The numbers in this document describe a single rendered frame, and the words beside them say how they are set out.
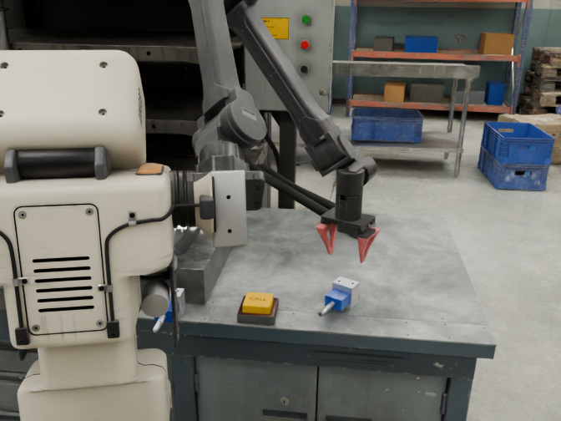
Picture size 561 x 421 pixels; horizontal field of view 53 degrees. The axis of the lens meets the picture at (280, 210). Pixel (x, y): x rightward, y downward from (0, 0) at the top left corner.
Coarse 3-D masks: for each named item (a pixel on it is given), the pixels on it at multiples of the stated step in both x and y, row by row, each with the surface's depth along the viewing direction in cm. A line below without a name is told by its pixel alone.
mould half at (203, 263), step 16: (176, 240) 140; (208, 240) 140; (176, 256) 129; (192, 256) 130; (208, 256) 130; (224, 256) 145; (192, 272) 124; (208, 272) 128; (192, 288) 126; (208, 288) 129
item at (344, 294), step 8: (336, 280) 127; (344, 280) 127; (336, 288) 126; (344, 288) 125; (352, 288) 124; (328, 296) 123; (336, 296) 123; (344, 296) 123; (352, 296) 125; (328, 304) 121; (336, 304) 122; (344, 304) 123; (352, 304) 126; (320, 312) 119
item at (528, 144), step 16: (496, 128) 490; (512, 128) 489; (528, 128) 486; (496, 144) 453; (512, 144) 436; (528, 144) 434; (544, 144) 434; (512, 160) 441; (528, 160) 440; (544, 160) 438
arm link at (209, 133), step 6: (210, 120) 91; (216, 120) 90; (204, 126) 92; (210, 126) 90; (216, 126) 87; (204, 132) 91; (210, 132) 88; (216, 132) 87; (222, 132) 88; (204, 138) 89; (210, 138) 87; (216, 138) 86; (222, 138) 87; (228, 138) 88; (198, 144) 90; (204, 144) 88; (198, 150) 89; (246, 150) 92; (252, 150) 93
